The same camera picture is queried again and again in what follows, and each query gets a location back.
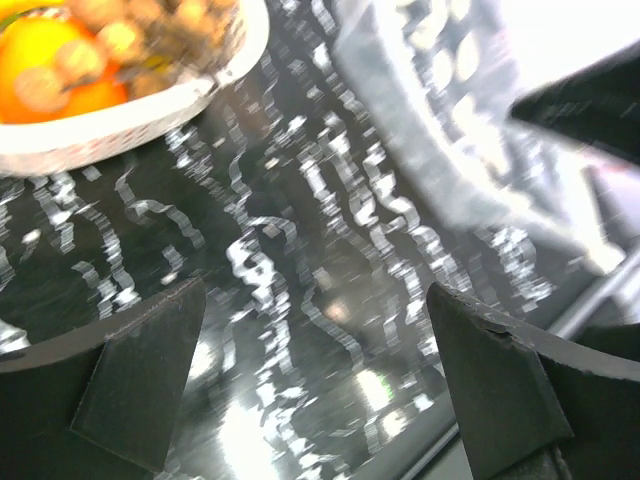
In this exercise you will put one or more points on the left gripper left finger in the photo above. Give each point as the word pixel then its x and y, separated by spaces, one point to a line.
pixel 100 402

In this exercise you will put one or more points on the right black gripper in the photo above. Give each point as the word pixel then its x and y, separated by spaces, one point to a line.
pixel 597 106

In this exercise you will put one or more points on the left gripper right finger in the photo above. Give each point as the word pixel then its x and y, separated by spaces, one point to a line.
pixel 532 405

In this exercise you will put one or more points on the clear dotted zip bag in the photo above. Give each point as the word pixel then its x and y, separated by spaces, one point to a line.
pixel 438 78

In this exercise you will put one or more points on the white plastic basket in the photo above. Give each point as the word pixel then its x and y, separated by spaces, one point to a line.
pixel 52 147

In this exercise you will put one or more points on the orange fruit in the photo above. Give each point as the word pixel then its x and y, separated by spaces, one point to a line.
pixel 34 89

